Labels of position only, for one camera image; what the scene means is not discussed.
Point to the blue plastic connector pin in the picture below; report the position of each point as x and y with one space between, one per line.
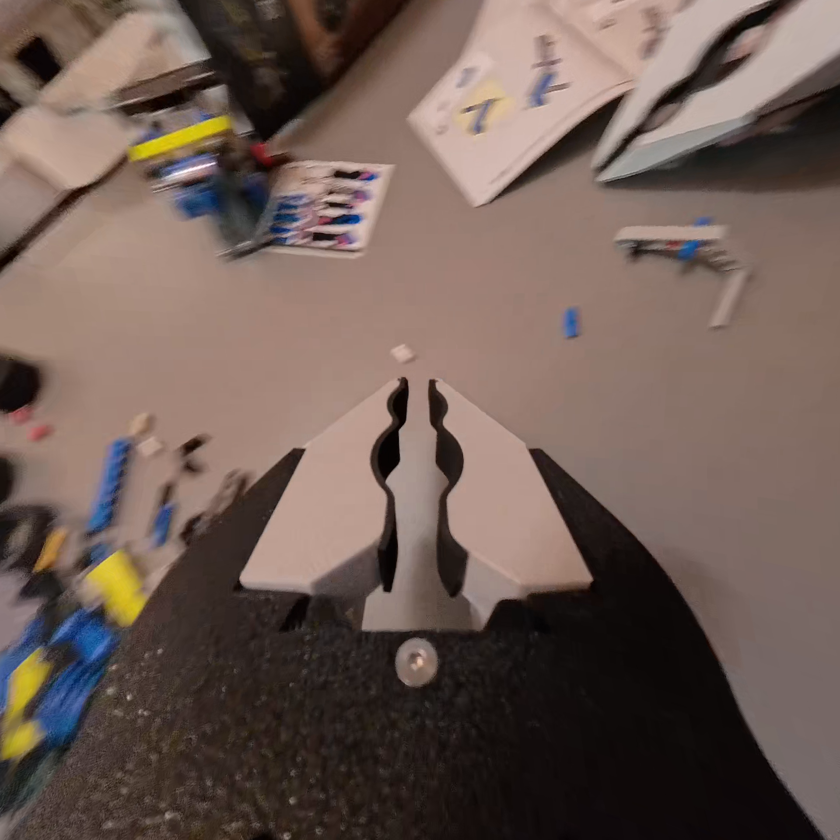
571 323

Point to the partly built toy car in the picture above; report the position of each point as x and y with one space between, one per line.
177 134

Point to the white instruction booklet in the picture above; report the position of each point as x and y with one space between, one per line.
525 131

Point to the grey plastic beam assembly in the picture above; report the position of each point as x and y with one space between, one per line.
669 233

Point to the sticker sheet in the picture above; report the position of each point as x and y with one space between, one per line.
367 197

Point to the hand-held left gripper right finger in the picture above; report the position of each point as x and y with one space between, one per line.
518 518

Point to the white plastic connector pin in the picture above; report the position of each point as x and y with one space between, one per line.
402 353

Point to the dark toy set box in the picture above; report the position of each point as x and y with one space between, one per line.
275 65

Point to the small red plastic bush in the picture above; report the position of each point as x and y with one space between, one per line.
40 432
21 415

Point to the pile of toy parts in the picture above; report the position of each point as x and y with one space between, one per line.
111 479

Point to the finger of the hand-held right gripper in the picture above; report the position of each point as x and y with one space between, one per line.
787 72
663 59

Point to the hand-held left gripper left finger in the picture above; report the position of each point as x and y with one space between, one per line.
315 518

